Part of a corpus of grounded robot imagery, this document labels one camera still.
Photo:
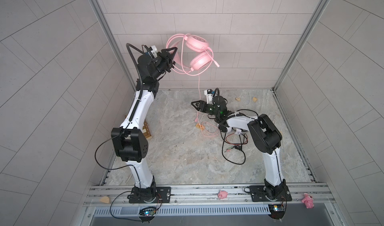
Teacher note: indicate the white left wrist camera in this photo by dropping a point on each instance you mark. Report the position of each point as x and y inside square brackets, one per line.
[154, 51]

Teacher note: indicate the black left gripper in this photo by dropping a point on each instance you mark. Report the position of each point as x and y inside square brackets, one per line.
[166, 61]

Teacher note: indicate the small printed wooden block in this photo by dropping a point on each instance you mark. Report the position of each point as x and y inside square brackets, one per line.
[200, 126]

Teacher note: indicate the left circuit board with led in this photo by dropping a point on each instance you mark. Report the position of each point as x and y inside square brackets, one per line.
[147, 214]

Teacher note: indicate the beige wooden piece on rail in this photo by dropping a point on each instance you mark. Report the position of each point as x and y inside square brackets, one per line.
[105, 200]

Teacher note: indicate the pink headphones with cable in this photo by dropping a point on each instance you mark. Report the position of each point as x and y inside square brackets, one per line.
[200, 63]

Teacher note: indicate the pink pig toy right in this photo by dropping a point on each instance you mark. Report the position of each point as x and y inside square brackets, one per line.
[308, 201]

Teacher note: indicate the pink pig toy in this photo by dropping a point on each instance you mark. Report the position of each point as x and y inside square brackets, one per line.
[308, 201]
[222, 194]

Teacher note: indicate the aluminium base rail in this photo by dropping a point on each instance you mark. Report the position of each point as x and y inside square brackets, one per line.
[202, 200]

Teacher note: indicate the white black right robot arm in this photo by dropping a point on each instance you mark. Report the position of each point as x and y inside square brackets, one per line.
[266, 137]

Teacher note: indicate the wooden folding chess board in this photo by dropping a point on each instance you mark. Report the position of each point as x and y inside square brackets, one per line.
[147, 131]

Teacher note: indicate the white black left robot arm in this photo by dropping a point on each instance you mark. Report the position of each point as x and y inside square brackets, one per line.
[130, 143]

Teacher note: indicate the pink pig toy centre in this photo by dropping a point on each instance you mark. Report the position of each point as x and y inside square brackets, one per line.
[222, 194]

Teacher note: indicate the circuit board with led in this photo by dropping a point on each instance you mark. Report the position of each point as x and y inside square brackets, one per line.
[277, 211]
[147, 214]

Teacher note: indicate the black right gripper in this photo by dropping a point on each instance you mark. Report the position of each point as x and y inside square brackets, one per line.
[201, 105]

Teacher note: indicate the right circuit board with led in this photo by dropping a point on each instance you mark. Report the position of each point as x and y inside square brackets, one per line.
[277, 211]

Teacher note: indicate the white black headphones with cable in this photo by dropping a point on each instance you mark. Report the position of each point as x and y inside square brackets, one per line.
[237, 142]

